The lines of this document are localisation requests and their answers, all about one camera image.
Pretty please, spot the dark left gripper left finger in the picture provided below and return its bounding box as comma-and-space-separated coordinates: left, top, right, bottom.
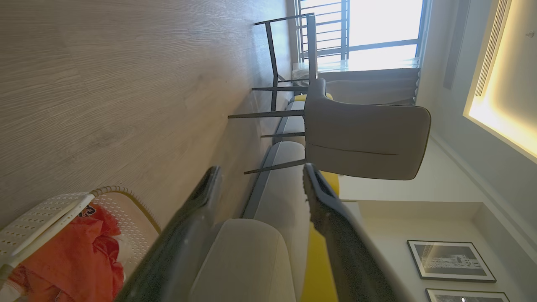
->
115, 166, 222, 302

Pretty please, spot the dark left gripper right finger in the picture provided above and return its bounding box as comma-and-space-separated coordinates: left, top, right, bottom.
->
302, 163, 414, 302

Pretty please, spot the white perforated laundry basket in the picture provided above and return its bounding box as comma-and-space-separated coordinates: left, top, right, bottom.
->
0, 186, 162, 302

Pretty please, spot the large yellow cushion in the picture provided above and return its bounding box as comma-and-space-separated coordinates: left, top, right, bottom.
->
300, 171, 340, 302

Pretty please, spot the grey fabric sofa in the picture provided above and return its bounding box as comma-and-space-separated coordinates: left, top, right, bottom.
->
189, 99, 349, 302

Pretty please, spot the red garment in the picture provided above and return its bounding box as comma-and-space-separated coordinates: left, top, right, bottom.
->
8, 204, 125, 302

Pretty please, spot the black framed picture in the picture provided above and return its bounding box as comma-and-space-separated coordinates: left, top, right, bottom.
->
425, 288, 511, 302
407, 240, 497, 283

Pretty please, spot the small yellow cushion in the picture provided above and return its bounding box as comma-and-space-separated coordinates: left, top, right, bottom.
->
294, 93, 334, 102

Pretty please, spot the grey curtain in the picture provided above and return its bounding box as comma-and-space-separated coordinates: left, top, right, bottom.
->
318, 67, 422, 107

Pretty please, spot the dark balcony railing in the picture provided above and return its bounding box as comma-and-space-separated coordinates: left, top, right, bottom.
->
295, 0, 351, 63

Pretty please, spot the white linear air vent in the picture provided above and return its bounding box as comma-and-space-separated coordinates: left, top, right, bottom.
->
474, 0, 511, 98

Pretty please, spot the black metal frame table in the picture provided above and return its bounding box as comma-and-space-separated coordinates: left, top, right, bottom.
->
254, 13, 318, 112

